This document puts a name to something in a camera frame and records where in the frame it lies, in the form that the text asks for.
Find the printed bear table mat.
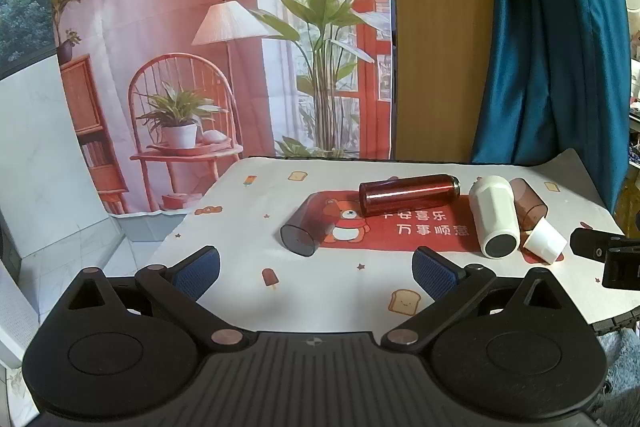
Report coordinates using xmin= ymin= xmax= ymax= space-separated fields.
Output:
xmin=144 ymin=154 xmax=640 ymax=334

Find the printed room backdrop cloth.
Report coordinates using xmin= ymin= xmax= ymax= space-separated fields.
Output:
xmin=50 ymin=0 xmax=394 ymax=217

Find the wooden panel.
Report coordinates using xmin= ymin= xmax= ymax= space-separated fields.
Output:
xmin=389 ymin=0 xmax=497 ymax=164

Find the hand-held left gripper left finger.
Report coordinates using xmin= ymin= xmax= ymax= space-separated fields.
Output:
xmin=65 ymin=245 xmax=251 ymax=356

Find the small white paper cup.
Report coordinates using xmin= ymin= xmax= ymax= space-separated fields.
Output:
xmin=523 ymin=217 xmax=569 ymax=266

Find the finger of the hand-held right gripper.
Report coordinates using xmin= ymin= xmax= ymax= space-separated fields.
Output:
xmin=569 ymin=228 xmax=627 ymax=264
xmin=601 ymin=237 xmax=640 ymax=291

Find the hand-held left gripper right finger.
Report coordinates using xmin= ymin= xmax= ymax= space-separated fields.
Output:
xmin=381 ymin=245 xmax=576 ymax=354

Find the grey fluffy cloth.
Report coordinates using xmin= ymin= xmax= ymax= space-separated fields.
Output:
xmin=594 ymin=326 xmax=640 ymax=427

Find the white thermos bottle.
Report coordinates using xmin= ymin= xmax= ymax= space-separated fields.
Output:
xmin=468 ymin=175 xmax=521 ymax=258

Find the brown translucent cup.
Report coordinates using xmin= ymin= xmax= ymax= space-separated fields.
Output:
xmin=509 ymin=177 xmax=550 ymax=234

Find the blue curtain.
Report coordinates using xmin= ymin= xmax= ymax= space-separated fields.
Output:
xmin=470 ymin=0 xmax=632 ymax=214

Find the dark grey translucent cup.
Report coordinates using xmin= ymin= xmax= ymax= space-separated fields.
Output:
xmin=279 ymin=192 xmax=332 ymax=258

